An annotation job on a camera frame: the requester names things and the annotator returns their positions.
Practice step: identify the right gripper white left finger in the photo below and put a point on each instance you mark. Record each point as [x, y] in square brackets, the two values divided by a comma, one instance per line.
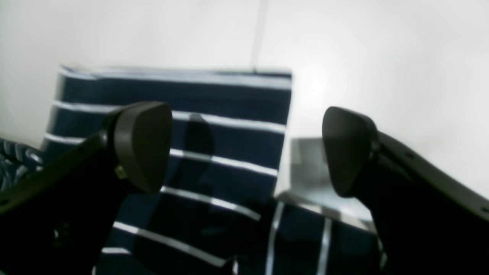
[56, 221]

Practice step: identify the navy white striped t-shirt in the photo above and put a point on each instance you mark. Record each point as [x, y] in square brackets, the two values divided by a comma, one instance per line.
[215, 209]

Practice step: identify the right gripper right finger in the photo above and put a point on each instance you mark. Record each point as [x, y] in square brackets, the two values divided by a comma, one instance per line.
[427, 222]

